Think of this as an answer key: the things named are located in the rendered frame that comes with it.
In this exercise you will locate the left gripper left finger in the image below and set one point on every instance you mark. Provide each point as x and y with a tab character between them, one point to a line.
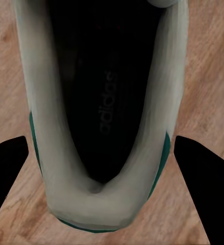
13	154

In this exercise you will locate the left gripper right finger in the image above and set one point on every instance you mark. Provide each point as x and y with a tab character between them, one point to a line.
203	172

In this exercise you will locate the gym shoe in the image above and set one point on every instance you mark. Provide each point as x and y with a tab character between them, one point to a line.
104	81

